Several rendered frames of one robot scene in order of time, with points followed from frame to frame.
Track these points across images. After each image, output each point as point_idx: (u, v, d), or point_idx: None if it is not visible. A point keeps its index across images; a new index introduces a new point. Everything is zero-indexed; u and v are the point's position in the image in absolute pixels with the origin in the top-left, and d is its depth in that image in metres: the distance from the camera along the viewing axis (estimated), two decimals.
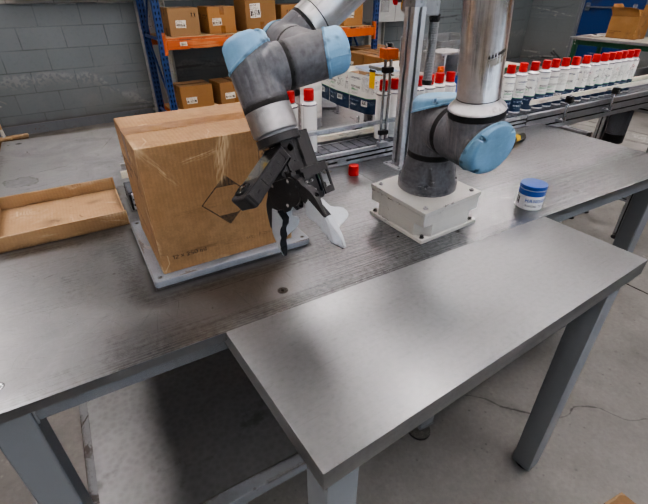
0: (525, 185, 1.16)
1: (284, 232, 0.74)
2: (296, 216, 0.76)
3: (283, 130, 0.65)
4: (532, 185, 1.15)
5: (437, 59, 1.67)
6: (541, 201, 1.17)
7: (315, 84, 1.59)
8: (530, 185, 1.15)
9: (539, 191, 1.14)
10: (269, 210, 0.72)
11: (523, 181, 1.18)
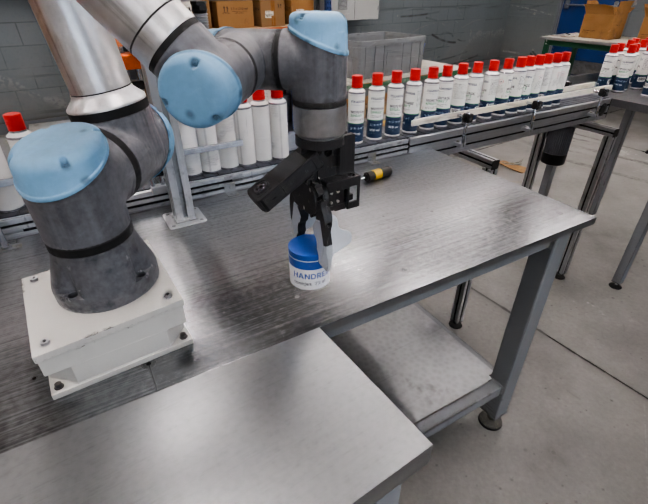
0: (289, 249, 0.68)
1: (302, 227, 0.71)
2: None
3: (324, 139, 0.58)
4: (300, 250, 0.68)
5: None
6: (320, 275, 0.69)
7: None
8: (297, 250, 0.68)
9: (309, 261, 0.67)
10: (291, 202, 0.70)
11: (293, 240, 0.70)
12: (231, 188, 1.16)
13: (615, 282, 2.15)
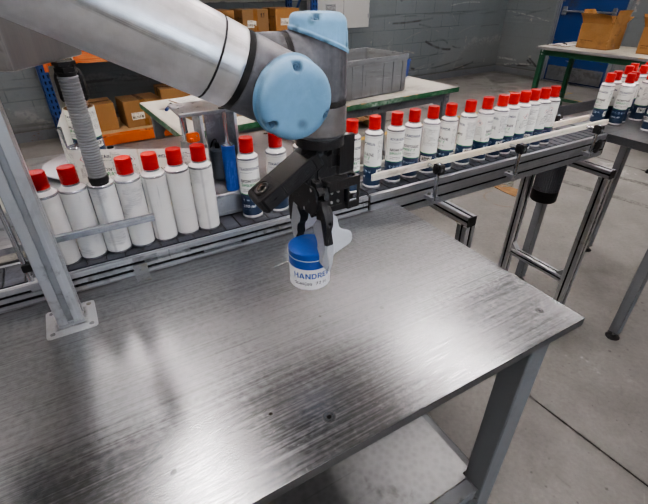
0: (289, 250, 0.68)
1: (302, 227, 0.71)
2: None
3: (325, 139, 0.58)
4: (300, 250, 0.68)
5: (195, 119, 1.03)
6: (320, 275, 0.69)
7: None
8: (297, 250, 0.68)
9: (310, 261, 0.67)
10: (290, 202, 0.70)
11: (292, 241, 0.70)
12: (143, 270, 0.95)
13: (612, 332, 1.94)
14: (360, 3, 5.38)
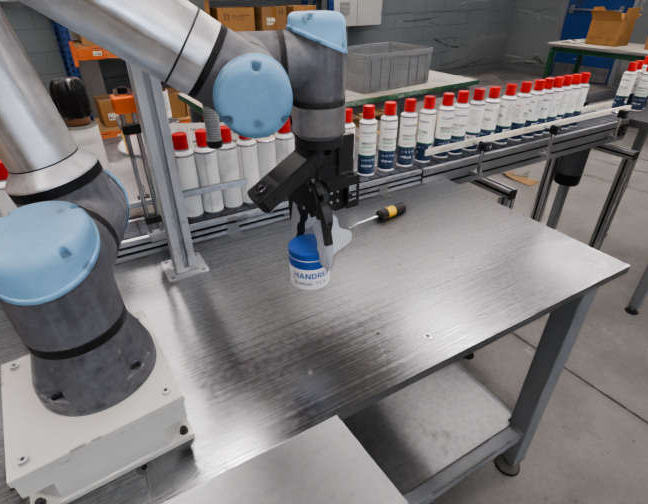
0: (289, 250, 0.68)
1: (302, 227, 0.71)
2: None
3: (324, 139, 0.58)
4: (300, 250, 0.68)
5: None
6: (320, 275, 0.69)
7: (82, 137, 1.07)
8: (297, 250, 0.68)
9: (310, 261, 0.67)
10: (290, 202, 0.70)
11: (292, 241, 0.70)
12: (235, 229, 1.08)
13: (632, 307, 2.07)
14: (373, 1, 5.51)
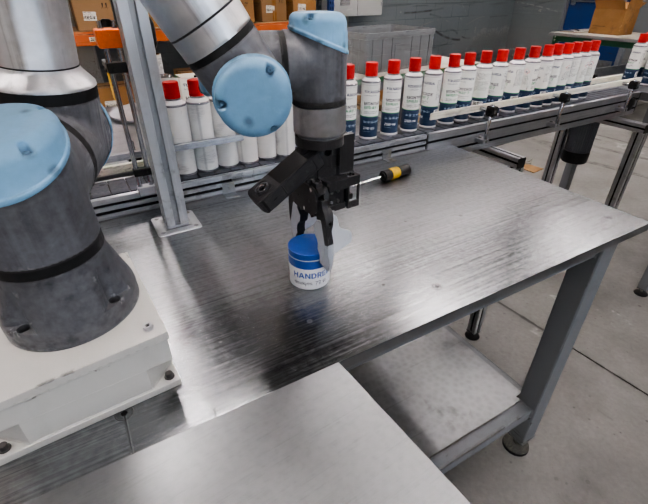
0: (289, 249, 0.68)
1: (302, 227, 0.71)
2: None
3: (325, 139, 0.58)
4: (300, 249, 0.68)
5: None
6: (320, 275, 0.69)
7: None
8: (297, 250, 0.68)
9: (310, 260, 0.67)
10: (290, 202, 0.70)
11: (292, 240, 0.70)
12: (230, 189, 1.02)
13: (641, 289, 2.01)
14: None
